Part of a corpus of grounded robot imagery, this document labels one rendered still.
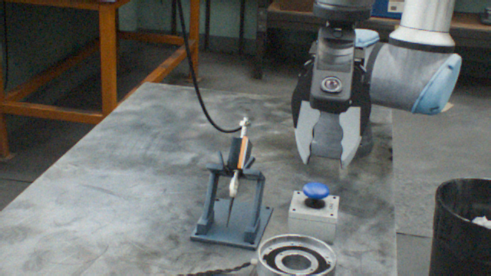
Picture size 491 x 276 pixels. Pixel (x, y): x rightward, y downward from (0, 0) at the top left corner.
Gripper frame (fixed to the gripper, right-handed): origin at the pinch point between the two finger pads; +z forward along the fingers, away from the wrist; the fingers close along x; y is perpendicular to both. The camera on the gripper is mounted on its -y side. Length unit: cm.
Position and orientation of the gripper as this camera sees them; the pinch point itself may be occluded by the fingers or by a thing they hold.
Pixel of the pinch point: (324, 159)
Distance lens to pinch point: 88.4
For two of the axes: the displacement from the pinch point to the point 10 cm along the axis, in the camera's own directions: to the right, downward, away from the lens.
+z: -0.6, 9.2, 3.8
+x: -9.8, -1.2, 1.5
